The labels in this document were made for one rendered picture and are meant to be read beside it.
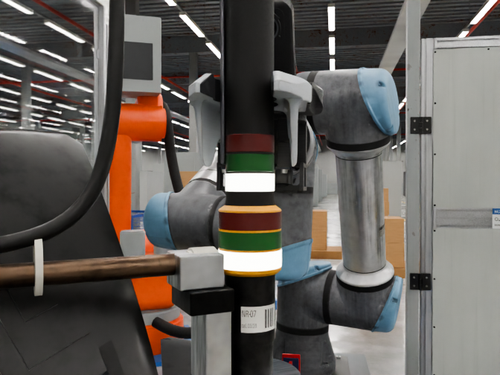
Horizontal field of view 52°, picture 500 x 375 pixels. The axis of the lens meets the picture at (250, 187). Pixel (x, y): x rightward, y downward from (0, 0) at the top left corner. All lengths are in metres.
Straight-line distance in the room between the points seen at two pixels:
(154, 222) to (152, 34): 3.82
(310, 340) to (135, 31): 3.60
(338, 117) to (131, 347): 0.64
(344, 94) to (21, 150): 0.61
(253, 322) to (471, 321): 1.96
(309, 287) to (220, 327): 0.77
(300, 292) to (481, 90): 1.37
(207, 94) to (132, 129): 4.06
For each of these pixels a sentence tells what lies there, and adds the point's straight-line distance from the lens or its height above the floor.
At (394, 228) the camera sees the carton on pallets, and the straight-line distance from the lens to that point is 7.95.
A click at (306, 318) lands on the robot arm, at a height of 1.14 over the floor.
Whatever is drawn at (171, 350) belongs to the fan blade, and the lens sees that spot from 0.61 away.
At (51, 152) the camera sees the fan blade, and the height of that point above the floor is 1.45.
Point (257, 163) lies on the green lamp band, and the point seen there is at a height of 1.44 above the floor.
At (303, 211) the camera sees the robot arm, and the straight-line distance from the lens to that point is 0.59.
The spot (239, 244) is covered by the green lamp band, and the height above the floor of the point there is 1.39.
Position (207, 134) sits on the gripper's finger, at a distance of 0.36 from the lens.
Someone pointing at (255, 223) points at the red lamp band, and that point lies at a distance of 0.33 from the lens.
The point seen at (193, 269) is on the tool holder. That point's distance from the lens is 0.33.
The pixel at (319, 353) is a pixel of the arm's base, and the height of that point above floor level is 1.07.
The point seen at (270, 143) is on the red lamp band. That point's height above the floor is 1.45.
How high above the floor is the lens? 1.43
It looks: 1 degrees down
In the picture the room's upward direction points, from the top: straight up
